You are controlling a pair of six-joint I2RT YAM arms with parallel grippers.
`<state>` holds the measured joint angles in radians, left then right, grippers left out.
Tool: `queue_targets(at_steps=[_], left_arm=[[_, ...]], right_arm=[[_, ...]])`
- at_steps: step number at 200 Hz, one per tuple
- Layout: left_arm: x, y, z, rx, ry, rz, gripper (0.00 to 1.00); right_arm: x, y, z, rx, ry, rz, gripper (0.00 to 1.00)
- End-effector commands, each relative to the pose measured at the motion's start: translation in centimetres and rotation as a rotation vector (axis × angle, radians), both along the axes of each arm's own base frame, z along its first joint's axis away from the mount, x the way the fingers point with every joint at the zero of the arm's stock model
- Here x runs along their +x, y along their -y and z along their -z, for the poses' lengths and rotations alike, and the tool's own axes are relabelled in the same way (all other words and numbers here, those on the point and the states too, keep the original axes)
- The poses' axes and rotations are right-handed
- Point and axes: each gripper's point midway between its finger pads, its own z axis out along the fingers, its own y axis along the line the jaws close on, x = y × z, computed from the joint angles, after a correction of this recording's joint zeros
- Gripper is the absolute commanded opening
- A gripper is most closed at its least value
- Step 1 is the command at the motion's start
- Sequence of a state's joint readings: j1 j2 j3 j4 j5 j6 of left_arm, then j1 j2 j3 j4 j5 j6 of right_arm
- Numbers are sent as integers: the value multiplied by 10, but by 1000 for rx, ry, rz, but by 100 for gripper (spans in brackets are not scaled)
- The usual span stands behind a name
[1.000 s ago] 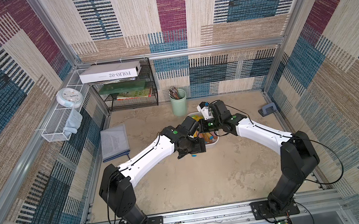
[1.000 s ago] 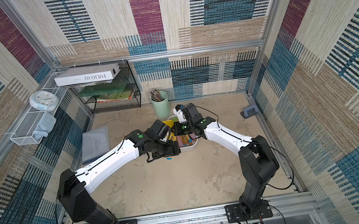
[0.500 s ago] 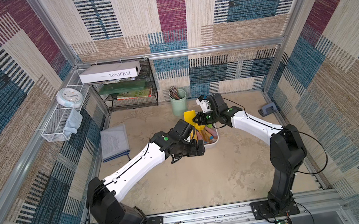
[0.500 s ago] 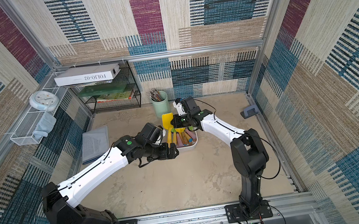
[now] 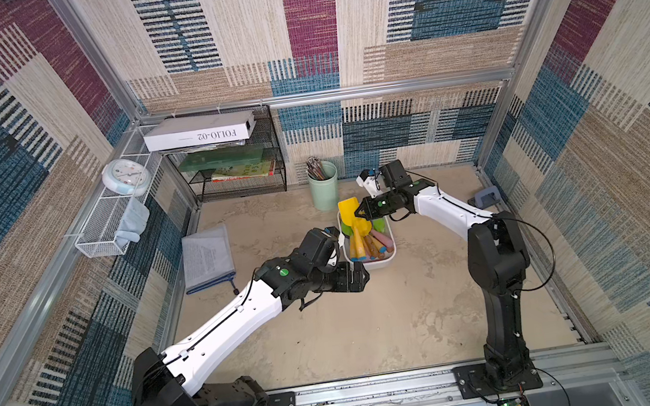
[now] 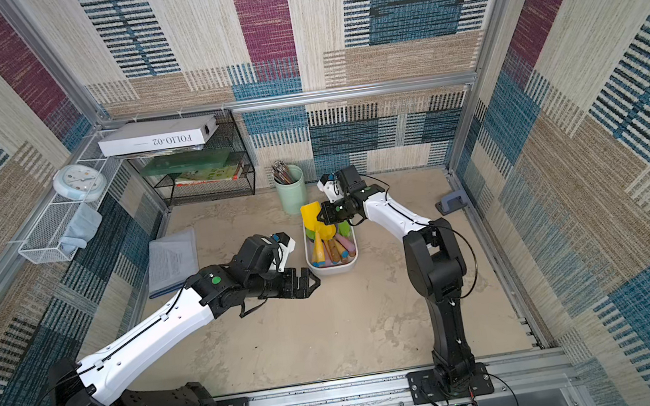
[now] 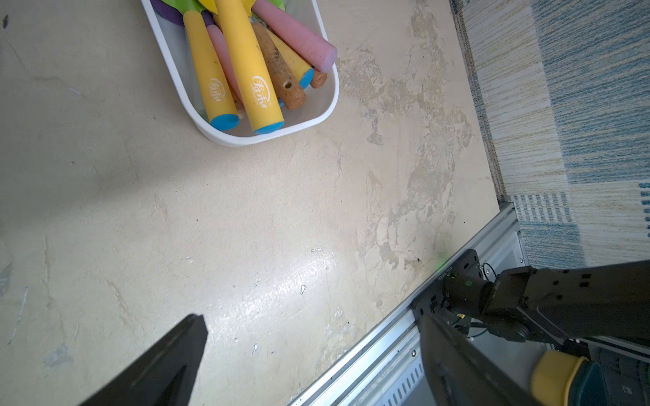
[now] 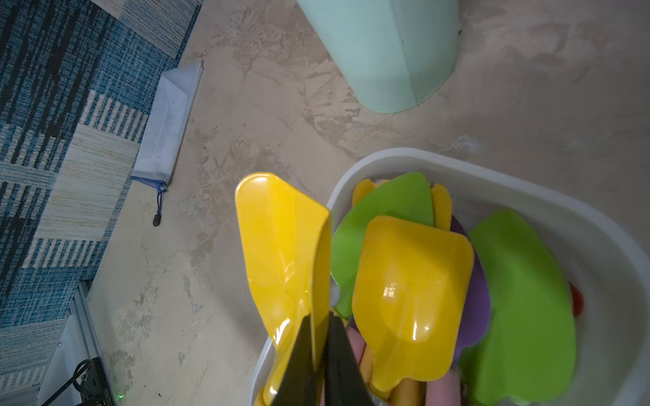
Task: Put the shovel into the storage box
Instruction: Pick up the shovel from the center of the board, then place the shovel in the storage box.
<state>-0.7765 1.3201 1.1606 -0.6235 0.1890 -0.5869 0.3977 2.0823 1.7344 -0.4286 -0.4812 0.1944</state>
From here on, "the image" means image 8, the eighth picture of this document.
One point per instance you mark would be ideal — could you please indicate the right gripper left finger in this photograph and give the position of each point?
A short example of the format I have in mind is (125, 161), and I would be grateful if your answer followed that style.
(299, 384)

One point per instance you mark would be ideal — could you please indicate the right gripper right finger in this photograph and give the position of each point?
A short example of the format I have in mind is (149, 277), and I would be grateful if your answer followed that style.
(343, 381)

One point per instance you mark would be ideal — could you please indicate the purple shovel pink handle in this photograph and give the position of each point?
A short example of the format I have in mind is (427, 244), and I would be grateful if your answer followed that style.
(357, 343)
(473, 326)

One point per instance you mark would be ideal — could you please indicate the yellow shovel wooden handle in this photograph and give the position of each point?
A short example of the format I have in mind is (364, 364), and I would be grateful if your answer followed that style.
(408, 301)

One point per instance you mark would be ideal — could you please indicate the green shovel wooden handle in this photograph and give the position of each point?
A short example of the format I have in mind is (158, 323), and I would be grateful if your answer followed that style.
(529, 352)

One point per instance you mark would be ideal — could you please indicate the red shovel wooden handle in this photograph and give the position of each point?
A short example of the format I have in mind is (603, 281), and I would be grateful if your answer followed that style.
(577, 301)

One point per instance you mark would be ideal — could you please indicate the white plastic storage box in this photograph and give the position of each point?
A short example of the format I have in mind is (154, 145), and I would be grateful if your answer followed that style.
(596, 255)

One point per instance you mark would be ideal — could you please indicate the green pen holder cup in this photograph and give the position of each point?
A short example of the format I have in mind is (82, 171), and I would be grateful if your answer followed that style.
(393, 54)

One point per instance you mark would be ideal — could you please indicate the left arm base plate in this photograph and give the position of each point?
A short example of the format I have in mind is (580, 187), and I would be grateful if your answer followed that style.
(90, 381)

